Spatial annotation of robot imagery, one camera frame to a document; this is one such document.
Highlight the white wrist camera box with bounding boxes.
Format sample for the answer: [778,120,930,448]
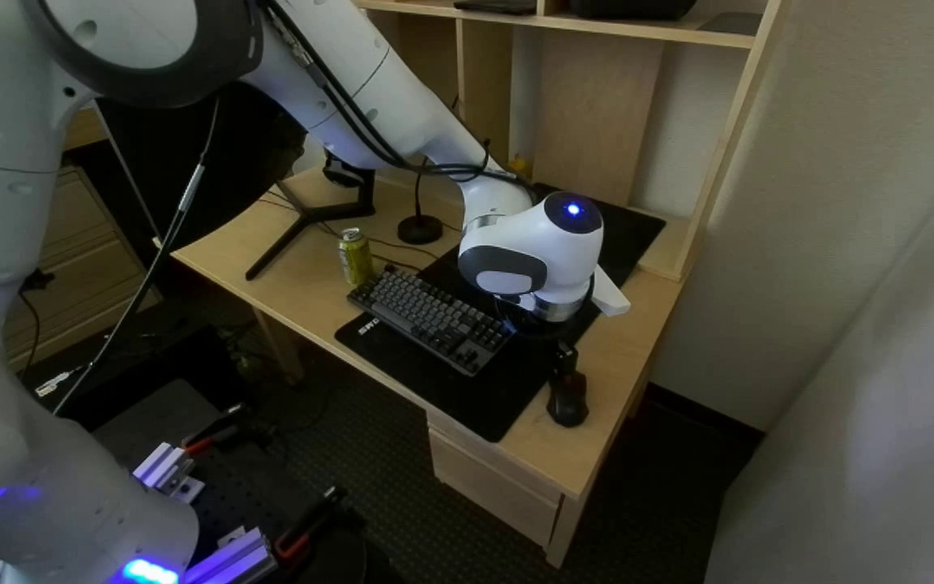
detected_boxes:
[589,265,635,322]

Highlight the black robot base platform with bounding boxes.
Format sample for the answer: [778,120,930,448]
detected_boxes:
[87,376,407,584]

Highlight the red handled clamp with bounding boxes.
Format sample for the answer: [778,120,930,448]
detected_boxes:
[182,483,352,584]
[129,403,251,502]

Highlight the black gooseneck microphone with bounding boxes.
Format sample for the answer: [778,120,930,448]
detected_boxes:
[395,157,447,245]

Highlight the black hard case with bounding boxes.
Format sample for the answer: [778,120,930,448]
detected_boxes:
[567,0,705,22]

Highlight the grey mechanical keyboard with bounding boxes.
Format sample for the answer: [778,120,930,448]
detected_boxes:
[350,265,518,382]

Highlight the light wooden shelf hutch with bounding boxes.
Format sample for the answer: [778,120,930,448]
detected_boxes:
[350,0,789,285]

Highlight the flat black tablet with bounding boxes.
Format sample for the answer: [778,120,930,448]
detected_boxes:
[450,0,543,16]

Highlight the black computer mouse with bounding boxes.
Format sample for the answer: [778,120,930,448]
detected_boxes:
[544,368,595,431]

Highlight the wooden side cabinet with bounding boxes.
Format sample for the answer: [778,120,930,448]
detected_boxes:
[0,158,159,369]

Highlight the black desk mat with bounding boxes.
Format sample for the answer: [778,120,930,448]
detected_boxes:
[335,179,671,448]

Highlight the grey hanging cable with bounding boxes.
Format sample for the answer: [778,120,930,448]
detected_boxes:
[50,95,225,423]

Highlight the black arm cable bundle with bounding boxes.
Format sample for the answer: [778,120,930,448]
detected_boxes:
[258,0,518,189]

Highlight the light wooden desk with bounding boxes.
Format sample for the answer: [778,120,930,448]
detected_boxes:
[154,158,690,570]

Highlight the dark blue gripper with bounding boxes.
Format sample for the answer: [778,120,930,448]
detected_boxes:
[527,302,601,381]

